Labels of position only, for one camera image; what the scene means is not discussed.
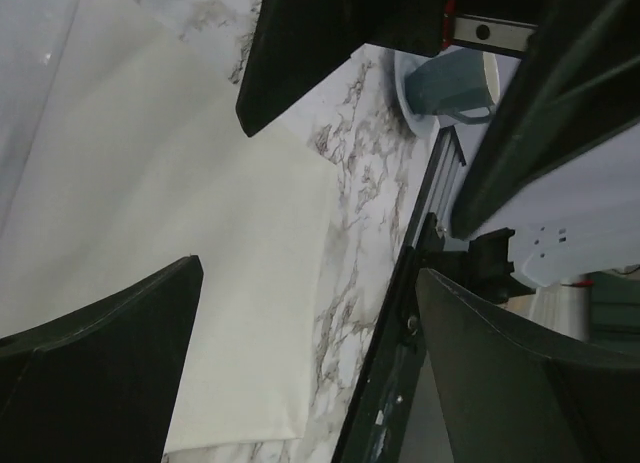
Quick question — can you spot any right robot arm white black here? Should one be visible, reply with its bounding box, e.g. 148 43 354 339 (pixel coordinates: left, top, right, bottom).
236 0 639 302

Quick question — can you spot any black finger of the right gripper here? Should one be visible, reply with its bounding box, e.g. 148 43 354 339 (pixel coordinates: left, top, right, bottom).
450 0 639 238
236 0 449 136

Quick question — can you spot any blue grey mug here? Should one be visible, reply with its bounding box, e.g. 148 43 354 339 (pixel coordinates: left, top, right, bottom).
405 48 501 125

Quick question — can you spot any white saucer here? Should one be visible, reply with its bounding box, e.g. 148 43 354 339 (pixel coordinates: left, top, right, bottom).
393 50 439 140

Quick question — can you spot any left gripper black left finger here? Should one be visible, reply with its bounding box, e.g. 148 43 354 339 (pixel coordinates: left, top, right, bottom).
1 256 203 462

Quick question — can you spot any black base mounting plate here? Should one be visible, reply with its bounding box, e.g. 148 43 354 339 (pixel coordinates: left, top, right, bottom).
332 212 516 463

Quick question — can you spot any white cloth napkin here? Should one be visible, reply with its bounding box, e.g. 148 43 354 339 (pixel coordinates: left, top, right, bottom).
1 0 336 452

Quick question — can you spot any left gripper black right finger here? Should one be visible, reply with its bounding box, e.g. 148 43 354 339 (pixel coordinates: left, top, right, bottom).
415 268 639 462

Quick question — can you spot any aluminium frame rail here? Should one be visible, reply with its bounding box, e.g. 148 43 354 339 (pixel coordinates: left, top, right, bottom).
403 126 466 248

